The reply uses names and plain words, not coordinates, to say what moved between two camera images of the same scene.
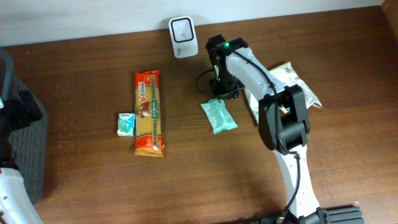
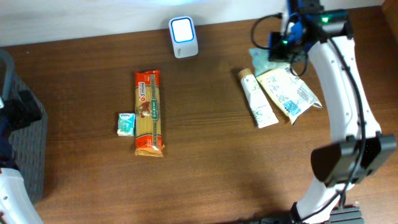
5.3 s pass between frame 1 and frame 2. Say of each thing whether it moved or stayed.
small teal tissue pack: stayed
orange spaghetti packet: stayed
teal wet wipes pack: moved
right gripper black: moved
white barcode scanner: stayed
